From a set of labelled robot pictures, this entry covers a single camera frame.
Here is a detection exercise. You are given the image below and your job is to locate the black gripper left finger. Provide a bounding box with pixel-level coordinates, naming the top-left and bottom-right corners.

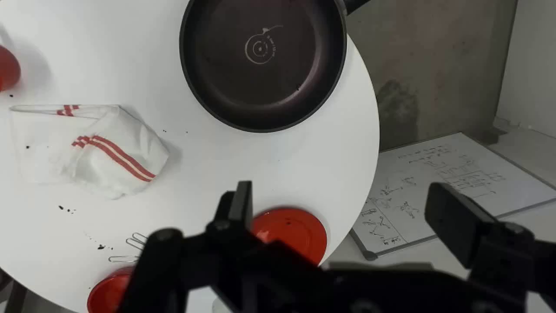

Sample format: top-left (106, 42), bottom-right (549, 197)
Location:
top-left (118, 180), bottom-right (327, 313)

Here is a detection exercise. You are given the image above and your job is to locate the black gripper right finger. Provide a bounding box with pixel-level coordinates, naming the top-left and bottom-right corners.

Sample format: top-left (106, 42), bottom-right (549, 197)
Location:
top-left (424, 181), bottom-right (556, 313)

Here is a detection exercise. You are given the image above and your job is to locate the red ceramic cup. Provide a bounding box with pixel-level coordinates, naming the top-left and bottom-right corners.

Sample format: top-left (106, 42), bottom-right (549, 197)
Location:
top-left (0, 44), bottom-right (23, 94)

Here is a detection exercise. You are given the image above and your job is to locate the dark nonstick frying pan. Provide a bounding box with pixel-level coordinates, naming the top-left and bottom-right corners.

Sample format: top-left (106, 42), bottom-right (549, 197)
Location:
top-left (179, 0), bottom-right (372, 134)

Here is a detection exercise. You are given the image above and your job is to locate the white board with writing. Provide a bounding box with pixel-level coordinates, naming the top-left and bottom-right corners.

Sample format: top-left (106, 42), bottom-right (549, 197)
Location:
top-left (350, 131), bottom-right (556, 261)

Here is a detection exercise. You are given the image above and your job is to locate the red round dish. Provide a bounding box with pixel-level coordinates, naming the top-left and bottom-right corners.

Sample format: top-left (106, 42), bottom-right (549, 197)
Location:
top-left (85, 266), bottom-right (136, 313)

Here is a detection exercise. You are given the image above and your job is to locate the white cloth with red stripes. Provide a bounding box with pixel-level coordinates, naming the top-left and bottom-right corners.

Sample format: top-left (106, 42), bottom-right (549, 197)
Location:
top-left (9, 103), bottom-right (171, 200)

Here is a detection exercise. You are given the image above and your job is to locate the metal wire utensil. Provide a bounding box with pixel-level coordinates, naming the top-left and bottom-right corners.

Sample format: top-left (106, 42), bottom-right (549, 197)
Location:
top-left (106, 232), bottom-right (150, 266)

